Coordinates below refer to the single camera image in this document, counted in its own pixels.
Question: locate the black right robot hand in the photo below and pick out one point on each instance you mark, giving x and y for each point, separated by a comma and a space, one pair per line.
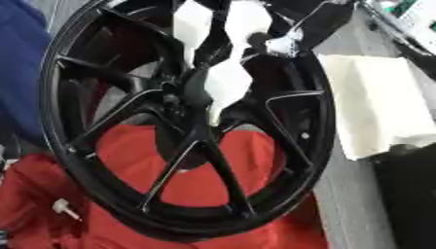
318, 16

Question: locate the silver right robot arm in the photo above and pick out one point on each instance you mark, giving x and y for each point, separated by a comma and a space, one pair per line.
417, 22

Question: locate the black spoked wheel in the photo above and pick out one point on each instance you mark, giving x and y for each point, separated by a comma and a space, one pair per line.
187, 224

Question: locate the white pin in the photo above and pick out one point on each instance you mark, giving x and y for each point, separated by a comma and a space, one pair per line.
61, 206

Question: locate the blue fabric object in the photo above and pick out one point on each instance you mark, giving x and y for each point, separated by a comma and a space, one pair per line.
20, 64

